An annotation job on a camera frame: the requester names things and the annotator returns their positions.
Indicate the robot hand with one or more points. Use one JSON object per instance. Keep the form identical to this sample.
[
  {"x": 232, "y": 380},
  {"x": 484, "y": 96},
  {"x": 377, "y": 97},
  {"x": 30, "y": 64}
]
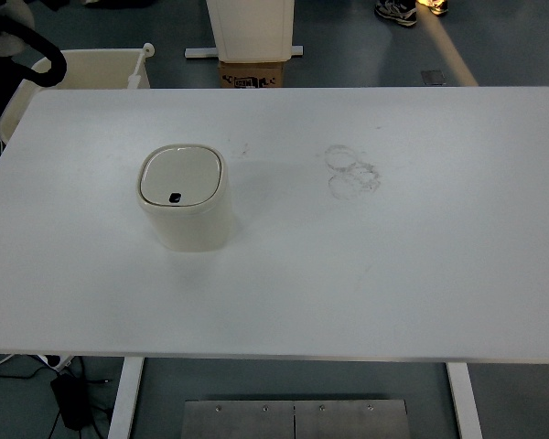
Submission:
[{"x": 11, "y": 39}]

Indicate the grey metal base bar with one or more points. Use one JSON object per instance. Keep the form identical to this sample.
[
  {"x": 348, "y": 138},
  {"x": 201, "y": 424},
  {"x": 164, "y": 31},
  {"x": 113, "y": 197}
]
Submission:
[{"x": 200, "y": 52}]

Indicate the cream plastic storage crate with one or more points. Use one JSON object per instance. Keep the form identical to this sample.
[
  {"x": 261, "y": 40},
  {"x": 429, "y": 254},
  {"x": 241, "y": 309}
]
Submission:
[{"x": 100, "y": 68}]

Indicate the white table leg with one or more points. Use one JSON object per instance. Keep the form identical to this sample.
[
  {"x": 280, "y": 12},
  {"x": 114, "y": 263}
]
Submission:
[
  {"x": 464, "y": 402},
  {"x": 125, "y": 398}
]

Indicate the black power adapter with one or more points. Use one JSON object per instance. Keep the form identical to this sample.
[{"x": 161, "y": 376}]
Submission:
[{"x": 71, "y": 402}]

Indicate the person's black and white shoe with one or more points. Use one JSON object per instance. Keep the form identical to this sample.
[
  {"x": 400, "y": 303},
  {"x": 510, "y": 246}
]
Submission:
[{"x": 397, "y": 11}]

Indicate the white plastic rod with knob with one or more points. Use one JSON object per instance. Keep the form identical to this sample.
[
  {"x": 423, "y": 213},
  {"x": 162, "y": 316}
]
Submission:
[{"x": 138, "y": 68}]

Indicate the grey floor socket plate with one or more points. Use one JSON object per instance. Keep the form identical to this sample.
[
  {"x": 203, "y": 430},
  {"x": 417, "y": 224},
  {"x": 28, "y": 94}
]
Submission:
[{"x": 434, "y": 78}]

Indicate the grey metal plate with screws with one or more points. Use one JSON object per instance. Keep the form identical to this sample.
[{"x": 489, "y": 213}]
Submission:
[{"x": 297, "y": 420}]

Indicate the person's brightly lit shoe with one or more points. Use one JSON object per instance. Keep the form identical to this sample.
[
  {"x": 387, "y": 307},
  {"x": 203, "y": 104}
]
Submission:
[{"x": 437, "y": 4}]

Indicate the brown printed cardboard box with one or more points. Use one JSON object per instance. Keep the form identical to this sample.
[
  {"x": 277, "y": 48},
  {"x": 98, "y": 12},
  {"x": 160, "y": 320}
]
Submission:
[{"x": 251, "y": 75}]

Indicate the cream plastic trash bin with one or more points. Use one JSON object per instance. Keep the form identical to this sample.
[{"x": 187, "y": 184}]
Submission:
[{"x": 185, "y": 219}]

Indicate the white power strip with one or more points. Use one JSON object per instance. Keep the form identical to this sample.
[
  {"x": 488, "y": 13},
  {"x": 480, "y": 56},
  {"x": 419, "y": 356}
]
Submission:
[{"x": 55, "y": 361}]

